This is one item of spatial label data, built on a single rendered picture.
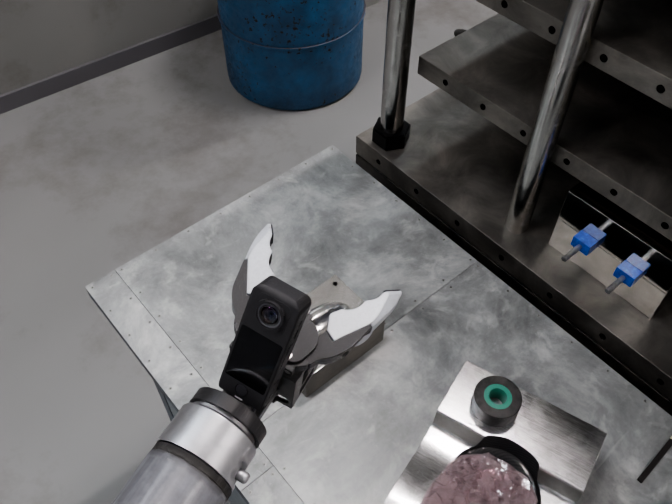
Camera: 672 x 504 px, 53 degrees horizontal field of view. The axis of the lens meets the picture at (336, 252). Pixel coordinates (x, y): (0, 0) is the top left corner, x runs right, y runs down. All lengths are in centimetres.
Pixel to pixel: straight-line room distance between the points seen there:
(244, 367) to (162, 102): 275
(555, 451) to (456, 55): 92
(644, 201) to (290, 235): 74
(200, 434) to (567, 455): 78
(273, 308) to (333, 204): 109
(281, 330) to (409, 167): 123
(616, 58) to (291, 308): 92
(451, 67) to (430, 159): 26
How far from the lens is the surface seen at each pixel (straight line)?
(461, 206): 166
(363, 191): 165
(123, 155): 306
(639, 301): 157
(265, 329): 55
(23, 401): 243
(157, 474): 56
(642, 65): 130
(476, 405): 119
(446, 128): 187
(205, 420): 57
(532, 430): 122
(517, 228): 162
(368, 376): 135
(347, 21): 300
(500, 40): 175
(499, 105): 155
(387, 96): 170
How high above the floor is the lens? 198
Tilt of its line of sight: 51 degrees down
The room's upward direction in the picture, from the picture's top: straight up
